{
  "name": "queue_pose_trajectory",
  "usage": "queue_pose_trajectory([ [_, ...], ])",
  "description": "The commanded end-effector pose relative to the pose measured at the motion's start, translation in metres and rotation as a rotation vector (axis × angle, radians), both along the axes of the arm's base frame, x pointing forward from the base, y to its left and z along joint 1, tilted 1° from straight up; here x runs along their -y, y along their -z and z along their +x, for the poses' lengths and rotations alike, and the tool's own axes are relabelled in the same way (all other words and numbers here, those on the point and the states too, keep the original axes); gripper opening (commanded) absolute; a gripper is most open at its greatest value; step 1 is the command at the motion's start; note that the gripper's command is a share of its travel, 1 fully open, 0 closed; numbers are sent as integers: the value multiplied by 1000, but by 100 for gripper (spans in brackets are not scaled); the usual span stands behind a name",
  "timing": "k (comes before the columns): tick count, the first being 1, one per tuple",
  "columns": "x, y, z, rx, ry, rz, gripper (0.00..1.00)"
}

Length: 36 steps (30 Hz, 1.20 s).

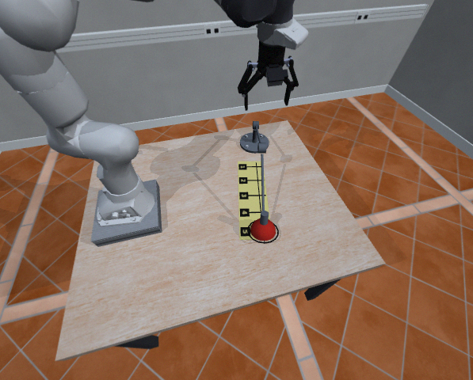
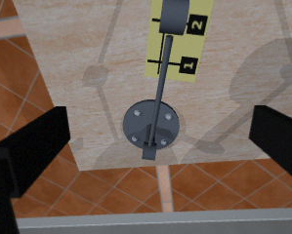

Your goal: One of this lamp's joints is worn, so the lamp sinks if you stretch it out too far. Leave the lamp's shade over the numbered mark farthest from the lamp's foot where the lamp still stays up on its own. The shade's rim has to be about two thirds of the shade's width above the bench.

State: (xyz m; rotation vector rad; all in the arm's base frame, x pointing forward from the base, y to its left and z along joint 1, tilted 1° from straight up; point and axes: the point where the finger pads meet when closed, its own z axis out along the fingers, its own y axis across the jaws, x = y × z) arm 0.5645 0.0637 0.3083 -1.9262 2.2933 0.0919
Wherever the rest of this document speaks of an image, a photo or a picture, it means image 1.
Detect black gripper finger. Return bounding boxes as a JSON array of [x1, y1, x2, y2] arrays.
[[238, 61, 266, 111], [284, 56, 299, 106]]

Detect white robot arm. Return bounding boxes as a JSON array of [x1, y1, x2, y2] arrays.
[[0, 0, 308, 227]]

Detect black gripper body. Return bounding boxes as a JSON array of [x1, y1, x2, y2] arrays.
[[257, 41, 285, 72]]

